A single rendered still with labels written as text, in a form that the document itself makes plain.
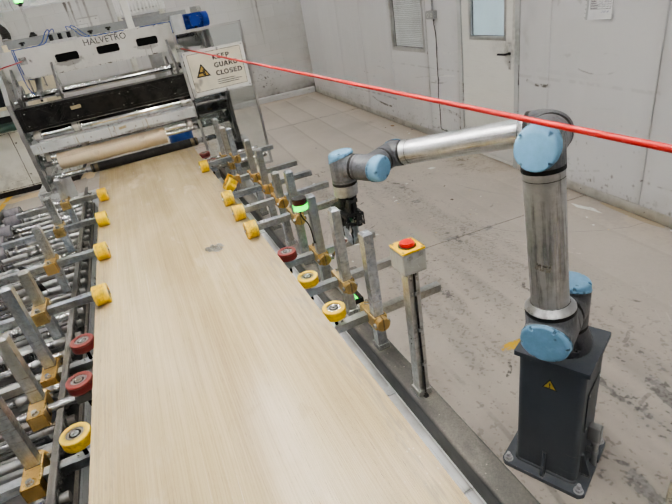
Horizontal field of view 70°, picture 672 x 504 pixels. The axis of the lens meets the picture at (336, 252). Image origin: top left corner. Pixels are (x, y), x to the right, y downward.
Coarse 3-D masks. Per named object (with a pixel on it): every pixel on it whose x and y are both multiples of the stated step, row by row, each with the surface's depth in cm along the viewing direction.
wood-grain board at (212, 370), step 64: (128, 192) 313; (192, 192) 292; (128, 256) 225; (192, 256) 214; (256, 256) 204; (128, 320) 176; (192, 320) 169; (256, 320) 162; (320, 320) 157; (128, 384) 144; (192, 384) 139; (256, 384) 135; (320, 384) 131; (128, 448) 122; (192, 448) 119; (256, 448) 116; (320, 448) 113; (384, 448) 110
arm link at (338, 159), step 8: (336, 152) 168; (344, 152) 166; (352, 152) 168; (328, 160) 170; (336, 160) 166; (344, 160) 166; (336, 168) 168; (344, 168) 166; (336, 176) 169; (344, 176) 168; (336, 184) 171; (344, 184) 170; (352, 184) 171
